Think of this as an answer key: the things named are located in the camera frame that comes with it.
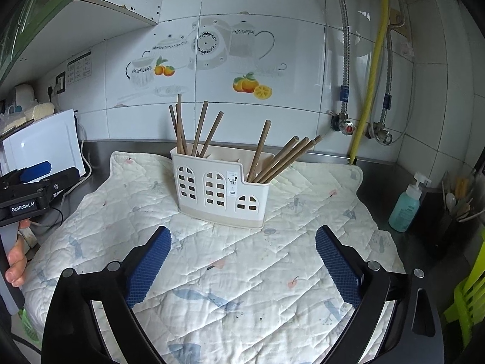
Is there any green plastic basket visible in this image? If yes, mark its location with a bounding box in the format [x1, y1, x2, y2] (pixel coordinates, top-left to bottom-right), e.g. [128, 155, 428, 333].
[18, 308, 41, 341]

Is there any printed wall label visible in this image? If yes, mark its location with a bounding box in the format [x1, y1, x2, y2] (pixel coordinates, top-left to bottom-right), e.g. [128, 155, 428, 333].
[67, 51, 93, 84]

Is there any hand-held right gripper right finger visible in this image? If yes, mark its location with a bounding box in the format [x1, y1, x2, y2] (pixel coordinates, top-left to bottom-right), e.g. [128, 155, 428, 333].
[315, 225, 445, 364]

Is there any black cutlery holder with spoons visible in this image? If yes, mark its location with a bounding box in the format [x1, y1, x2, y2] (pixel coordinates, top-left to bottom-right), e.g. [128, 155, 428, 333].
[427, 170, 485, 260]

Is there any red knob water valve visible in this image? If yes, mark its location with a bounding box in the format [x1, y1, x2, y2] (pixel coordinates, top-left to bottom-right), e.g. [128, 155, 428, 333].
[328, 111, 356, 136]

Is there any white quilted mat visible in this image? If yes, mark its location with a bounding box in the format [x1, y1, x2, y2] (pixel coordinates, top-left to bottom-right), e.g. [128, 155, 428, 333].
[22, 150, 407, 364]

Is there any green plastic chair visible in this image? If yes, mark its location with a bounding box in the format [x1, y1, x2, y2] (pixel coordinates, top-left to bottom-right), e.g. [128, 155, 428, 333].
[443, 227, 485, 350]

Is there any chrome water valve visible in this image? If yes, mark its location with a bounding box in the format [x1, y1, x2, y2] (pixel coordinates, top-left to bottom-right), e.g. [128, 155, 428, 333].
[365, 120, 393, 145]

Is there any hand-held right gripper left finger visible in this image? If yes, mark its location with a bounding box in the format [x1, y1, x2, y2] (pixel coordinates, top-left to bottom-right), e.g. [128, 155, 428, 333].
[41, 225, 172, 364]

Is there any clear plastic food bag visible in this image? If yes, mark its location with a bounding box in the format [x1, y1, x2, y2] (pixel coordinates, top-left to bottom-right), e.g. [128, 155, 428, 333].
[0, 102, 56, 134]

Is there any green wall cabinet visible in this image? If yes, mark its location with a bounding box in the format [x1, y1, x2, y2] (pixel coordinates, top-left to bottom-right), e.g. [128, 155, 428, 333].
[0, 0, 159, 85]

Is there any white plastic utensil holder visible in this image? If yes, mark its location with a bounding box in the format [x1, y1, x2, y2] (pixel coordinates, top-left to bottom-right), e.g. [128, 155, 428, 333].
[170, 146, 276, 230]

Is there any white power cable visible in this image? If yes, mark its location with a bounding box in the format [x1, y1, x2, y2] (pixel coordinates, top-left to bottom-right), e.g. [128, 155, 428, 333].
[61, 127, 92, 198]

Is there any person's left hand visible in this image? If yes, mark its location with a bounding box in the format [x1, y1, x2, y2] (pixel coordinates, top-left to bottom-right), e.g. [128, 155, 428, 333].
[5, 217, 37, 288]

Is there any corrugated metal hose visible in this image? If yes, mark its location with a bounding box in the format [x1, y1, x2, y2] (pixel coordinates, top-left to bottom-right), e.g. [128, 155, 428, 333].
[372, 0, 409, 138]
[320, 0, 352, 119]

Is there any black cable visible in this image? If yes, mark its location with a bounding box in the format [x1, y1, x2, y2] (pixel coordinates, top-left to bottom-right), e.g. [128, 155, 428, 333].
[11, 334, 43, 354]

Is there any blue soap pump bottle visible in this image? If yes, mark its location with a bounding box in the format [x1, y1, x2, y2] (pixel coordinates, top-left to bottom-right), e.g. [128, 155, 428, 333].
[388, 172, 433, 233]

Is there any yellow gas hose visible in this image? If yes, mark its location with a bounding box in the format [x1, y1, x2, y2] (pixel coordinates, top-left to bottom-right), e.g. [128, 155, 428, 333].
[348, 0, 390, 166]

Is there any white countertop appliance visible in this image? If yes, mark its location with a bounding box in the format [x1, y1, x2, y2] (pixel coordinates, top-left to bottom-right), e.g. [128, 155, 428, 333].
[0, 108, 86, 183]

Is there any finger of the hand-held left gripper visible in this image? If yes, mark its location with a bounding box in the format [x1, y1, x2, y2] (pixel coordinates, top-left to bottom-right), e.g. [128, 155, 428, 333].
[22, 166, 81, 208]
[0, 161, 52, 189]

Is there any white plastic kettle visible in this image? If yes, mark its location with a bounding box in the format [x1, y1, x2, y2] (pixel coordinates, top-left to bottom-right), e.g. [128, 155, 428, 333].
[7, 83, 37, 113]

